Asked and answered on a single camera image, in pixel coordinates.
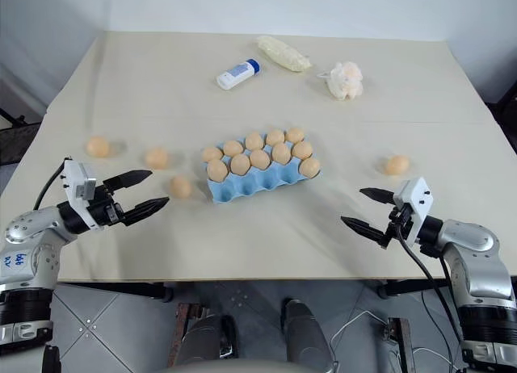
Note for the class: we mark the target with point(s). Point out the white bottle with blue cap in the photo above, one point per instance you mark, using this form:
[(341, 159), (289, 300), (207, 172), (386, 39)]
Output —
[(238, 73)]

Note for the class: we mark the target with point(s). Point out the black table foot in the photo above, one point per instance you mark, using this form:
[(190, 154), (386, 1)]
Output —
[(165, 292), (387, 288)]

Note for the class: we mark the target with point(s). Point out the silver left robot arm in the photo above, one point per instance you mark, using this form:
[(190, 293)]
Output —
[(28, 227)]

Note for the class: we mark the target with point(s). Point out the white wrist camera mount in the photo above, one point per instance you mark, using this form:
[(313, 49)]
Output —
[(76, 179), (416, 199)]

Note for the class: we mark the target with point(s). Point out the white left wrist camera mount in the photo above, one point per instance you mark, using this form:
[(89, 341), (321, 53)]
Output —
[(76, 179)]

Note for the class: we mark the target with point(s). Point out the dark rounded grey shape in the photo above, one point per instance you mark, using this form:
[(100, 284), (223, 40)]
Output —
[(307, 332), (210, 340)]

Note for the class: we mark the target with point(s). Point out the rusty metal bracket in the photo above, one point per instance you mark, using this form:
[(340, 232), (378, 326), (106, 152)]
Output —
[(182, 332), (402, 344)]

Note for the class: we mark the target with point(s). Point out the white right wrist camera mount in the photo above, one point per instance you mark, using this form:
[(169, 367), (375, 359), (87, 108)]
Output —
[(416, 199)]

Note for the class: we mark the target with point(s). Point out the black metal frame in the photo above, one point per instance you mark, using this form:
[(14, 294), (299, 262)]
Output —
[(12, 135)]

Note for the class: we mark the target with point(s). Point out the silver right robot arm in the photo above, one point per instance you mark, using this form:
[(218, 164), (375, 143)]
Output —
[(478, 241)]

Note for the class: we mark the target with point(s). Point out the clear bag of white filling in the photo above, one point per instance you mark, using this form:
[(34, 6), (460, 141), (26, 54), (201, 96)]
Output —
[(282, 53)]

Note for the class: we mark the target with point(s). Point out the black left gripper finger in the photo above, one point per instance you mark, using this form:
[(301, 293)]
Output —
[(145, 209), (131, 179)]

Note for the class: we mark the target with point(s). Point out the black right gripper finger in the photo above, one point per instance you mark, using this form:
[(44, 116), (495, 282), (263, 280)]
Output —
[(379, 196), (363, 227)]

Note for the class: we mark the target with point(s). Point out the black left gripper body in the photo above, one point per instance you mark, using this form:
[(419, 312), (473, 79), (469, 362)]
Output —
[(106, 213)]

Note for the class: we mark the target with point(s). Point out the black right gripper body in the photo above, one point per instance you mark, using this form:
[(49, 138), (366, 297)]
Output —
[(398, 225)]

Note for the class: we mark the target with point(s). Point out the brown egg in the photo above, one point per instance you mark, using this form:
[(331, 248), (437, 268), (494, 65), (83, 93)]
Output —
[(397, 165), (259, 158), (254, 140), (240, 164), (275, 137), (281, 152), (233, 147), (217, 170), (309, 167), (180, 186), (97, 146), (156, 158), (295, 135), (302, 149), (212, 153)]

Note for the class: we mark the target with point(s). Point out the blue egg carton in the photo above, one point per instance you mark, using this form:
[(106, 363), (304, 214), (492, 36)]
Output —
[(258, 185)]

